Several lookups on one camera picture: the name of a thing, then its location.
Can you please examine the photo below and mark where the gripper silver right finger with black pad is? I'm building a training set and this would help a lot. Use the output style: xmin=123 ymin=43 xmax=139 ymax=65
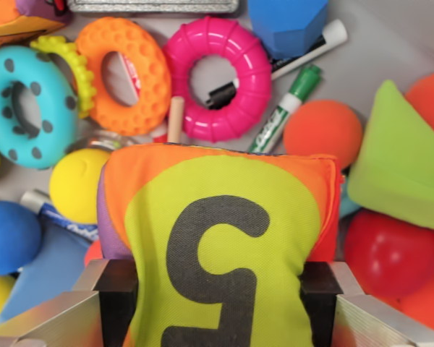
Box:
xmin=299 ymin=260 xmax=434 ymax=347

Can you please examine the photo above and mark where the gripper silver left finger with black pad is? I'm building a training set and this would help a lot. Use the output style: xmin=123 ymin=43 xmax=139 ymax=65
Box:
xmin=0 ymin=257 xmax=139 ymax=347

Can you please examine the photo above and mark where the fabric cube with number 5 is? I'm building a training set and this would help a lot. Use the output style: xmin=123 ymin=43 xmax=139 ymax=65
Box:
xmin=96 ymin=142 xmax=347 ymax=347

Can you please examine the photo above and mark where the grey plastic bin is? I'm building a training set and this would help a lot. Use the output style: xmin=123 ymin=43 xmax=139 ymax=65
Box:
xmin=0 ymin=0 xmax=434 ymax=347

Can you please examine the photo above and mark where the blue foam block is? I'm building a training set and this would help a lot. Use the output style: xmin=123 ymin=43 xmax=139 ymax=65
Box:
xmin=0 ymin=223 xmax=97 ymax=325

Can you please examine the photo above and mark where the orange foam block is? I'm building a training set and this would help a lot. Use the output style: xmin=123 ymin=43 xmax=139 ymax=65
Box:
xmin=381 ymin=270 xmax=434 ymax=336

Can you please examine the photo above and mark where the shiny red ball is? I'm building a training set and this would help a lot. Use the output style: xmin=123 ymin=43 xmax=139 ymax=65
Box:
xmin=343 ymin=208 xmax=434 ymax=300

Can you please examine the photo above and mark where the red rubber animal toy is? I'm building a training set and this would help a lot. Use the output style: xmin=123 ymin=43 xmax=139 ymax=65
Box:
xmin=83 ymin=239 xmax=105 ymax=267

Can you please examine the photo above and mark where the blue foam ball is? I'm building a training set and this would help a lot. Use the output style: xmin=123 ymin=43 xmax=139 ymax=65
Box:
xmin=0 ymin=200 xmax=43 ymax=277

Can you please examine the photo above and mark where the blue dry-erase marker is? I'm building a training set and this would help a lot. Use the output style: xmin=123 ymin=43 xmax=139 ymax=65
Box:
xmin=20 ymin=189 xmax=101 ymax=244

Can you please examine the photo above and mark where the green foam wedge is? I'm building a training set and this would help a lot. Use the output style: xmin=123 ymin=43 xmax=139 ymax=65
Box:
xmin=346 ymin=79 xmax=434 ymax=231

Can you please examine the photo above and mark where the clear glass jar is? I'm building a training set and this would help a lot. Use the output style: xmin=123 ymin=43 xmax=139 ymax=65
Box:
xmin=65 ymin=129 xmax=140 ymax=155

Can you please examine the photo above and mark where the orange foam ball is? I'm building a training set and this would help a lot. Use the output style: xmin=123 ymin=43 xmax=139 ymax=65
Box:
xmin=282 ymin=100 xmax=365 ymax=171

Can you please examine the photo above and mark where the green dry-erase marker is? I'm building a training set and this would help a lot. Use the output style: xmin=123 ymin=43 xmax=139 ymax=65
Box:
xmin=247 ymin=64 xmax=325 ymax=155

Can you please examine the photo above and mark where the orange-red foam shape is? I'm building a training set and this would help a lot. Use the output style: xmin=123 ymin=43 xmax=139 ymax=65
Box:
xmin=404 ymin=72 xmax=434 ymax=146

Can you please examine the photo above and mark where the plain wooden dowel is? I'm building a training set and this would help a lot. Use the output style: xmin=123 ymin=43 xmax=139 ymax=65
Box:
xmin=166 ymin=96 xmax=186 ymax=145

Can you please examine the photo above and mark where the red dry-erase marker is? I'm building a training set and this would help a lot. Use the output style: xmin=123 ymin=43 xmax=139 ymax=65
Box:
xmin=119 ymin=53 xmax=169 ymax=145

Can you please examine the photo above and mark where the black dry-erase marker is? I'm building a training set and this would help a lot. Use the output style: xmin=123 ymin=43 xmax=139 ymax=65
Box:
xmin=205 ymin=18 xmax=349 ymax=111

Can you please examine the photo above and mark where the blue foam polyhedron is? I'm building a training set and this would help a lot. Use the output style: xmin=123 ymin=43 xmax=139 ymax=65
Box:
xmin=247 ymin=0 xmax=330 ymax=59

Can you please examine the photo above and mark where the fabric cube with number 1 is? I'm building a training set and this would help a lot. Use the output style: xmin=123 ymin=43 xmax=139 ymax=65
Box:
xmin=0 ymin=0 xmax=72 ymax=52

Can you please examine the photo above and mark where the silver embossed rectangular block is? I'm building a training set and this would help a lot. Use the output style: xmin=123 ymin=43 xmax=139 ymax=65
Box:
xmin=67 ymin=0 xmax=240 ymax=14

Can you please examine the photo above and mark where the teal ring with dark dots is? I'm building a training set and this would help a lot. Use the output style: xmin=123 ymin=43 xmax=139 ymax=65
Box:
xmin=0 ymin=45 xmax=80 ymax=171

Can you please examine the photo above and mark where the yellow-green spiky ring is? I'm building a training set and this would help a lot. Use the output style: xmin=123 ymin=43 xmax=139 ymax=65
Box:
xmin=29 ymin=35 xmax=97 ymax=120

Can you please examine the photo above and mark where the orange bumpy ring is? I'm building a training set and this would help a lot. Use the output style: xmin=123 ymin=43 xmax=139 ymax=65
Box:
xmin=75 ymin=16 xmax=173 ymax=137

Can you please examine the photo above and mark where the pink ribbed plastic ring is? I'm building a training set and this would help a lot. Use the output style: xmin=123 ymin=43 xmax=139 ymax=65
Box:
xmin=161 ymin=16 xmax=273 ymax=144

